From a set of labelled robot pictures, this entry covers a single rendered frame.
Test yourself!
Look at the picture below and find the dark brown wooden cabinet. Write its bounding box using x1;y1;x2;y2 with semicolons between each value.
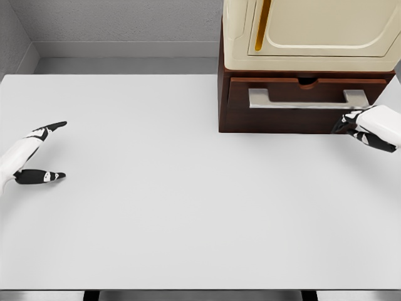
217;40;397;134

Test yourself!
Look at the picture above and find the dark brown wooden drawer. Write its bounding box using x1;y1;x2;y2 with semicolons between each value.
227;77;388;111

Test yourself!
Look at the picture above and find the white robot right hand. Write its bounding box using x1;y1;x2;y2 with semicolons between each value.
330;104;401;154

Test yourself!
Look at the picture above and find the cream appliance with yellow handle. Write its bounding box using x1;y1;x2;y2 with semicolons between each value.
221;0;401;73

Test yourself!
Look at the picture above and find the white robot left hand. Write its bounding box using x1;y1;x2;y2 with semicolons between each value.
0;120;68;197

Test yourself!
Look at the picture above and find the silver metal drawer handle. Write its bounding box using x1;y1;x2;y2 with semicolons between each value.
248;88;374;110

